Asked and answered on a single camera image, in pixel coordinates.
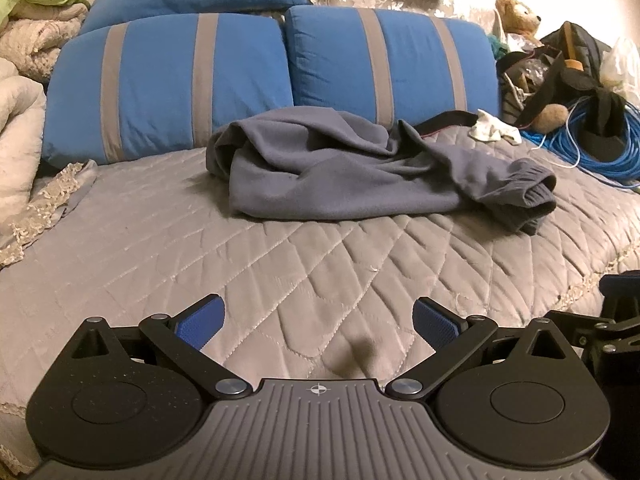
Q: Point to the grey quilted bedspread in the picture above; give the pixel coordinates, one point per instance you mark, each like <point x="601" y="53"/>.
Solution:
<point x="200" y="260"/>

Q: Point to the black white striped cloth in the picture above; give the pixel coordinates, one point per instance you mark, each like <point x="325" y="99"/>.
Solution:
<point x="512" y="97"/>

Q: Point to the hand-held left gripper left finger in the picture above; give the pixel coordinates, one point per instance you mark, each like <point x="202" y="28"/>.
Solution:
<point x="200" y="322"/>

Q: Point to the blue grey striped pillow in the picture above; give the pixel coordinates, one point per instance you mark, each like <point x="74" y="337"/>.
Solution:
<point x="160" y="85"/>
<point x="410" y="60"/>

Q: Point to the grey pants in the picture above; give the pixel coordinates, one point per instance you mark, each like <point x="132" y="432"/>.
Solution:
<point x="350" y="175"/>

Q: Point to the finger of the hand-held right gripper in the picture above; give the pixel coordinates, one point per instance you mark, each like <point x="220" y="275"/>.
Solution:
<point x="622" y="285"/>
<point x="615" y="337"/>

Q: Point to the white sock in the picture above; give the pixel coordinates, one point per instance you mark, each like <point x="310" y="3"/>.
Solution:
<point x="490" y="127"/>

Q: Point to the teal cloth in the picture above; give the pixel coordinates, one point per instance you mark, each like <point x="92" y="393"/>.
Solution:
<point x="497" y="47"/>

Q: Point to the tan plush toy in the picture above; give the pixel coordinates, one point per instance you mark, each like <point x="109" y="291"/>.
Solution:
<point x="550" y="117"/>

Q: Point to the white comforter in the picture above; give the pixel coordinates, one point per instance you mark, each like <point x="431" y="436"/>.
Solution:
<point x="17" y="120"/>

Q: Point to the brown teddy bear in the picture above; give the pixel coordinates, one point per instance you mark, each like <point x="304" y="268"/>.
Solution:
<point x="515" y="12"/>

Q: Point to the black bag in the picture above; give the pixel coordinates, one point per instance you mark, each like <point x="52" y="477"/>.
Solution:
<point x="575" y="55"/>

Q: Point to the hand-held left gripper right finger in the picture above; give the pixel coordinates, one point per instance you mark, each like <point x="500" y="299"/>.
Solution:
<point x="435" y="322"/>

